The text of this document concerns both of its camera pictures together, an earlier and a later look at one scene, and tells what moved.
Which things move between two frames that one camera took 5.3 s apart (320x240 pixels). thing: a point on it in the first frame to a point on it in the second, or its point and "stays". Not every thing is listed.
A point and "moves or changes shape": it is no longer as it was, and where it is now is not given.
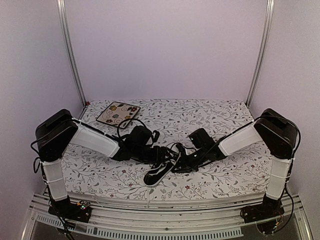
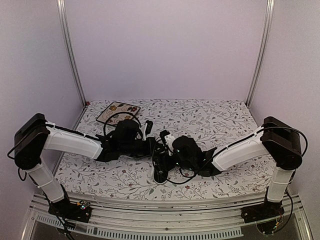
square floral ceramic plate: (115, 112) stays
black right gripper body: (193, 161) to (163, 156)
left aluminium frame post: (62, 6) stays
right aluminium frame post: (270, 12) stays
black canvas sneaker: (159, 171) moves or changes shape
